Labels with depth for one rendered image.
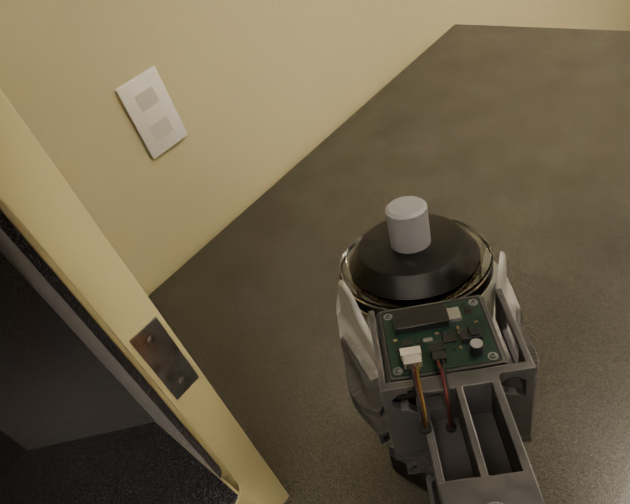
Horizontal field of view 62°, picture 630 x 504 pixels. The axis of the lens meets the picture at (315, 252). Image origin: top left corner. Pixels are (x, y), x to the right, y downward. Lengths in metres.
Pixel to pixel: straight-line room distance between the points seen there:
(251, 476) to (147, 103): 0.53
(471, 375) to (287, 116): 0.80
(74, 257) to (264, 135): 0.69
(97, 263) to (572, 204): 0.64
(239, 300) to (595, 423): 0.47
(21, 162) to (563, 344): 0.55
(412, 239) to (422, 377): 0.12
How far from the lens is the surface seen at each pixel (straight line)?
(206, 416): 0.43
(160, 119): 0.83
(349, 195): 0.88
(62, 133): 0.77
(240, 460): 0.50
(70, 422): 0.62
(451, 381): 0.25
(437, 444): 0.26
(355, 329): 0.35
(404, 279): 0.35
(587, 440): 0.59
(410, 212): 0.35
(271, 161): 0.99
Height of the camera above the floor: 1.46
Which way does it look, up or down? 41 degrees down
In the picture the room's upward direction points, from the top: 20 degrees counter-clockwise
